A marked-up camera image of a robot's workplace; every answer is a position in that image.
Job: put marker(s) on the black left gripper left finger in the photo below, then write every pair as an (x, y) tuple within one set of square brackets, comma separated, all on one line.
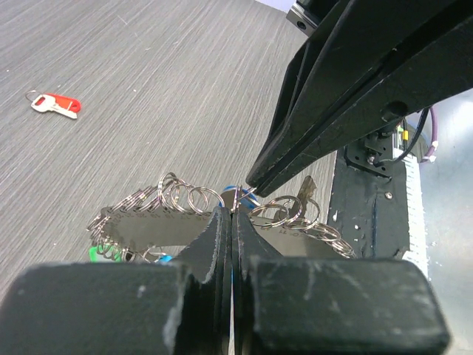
[(178, 307)]

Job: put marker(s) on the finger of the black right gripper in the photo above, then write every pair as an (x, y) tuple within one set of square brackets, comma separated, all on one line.
[(440, 69), (356, 46)]

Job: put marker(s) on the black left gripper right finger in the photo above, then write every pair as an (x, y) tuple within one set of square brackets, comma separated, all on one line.
[(302, 305)]

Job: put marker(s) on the steel key organizer blue handle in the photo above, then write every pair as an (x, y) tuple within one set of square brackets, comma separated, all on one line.
[(155, 223)]

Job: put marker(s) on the blue key tag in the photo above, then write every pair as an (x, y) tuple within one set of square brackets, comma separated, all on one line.
[(237, 197)]

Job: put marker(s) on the green key tag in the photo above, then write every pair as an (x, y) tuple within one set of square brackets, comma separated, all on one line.
[(96, 255)]

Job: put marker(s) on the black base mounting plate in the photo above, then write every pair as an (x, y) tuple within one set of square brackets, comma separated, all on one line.
[(370, 211)]

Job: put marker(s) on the red tagged key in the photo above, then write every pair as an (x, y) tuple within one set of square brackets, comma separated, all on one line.
[(49, 102)]

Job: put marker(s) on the white slotted cable duct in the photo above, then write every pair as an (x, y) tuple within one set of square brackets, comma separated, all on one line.
[(417, 252)]

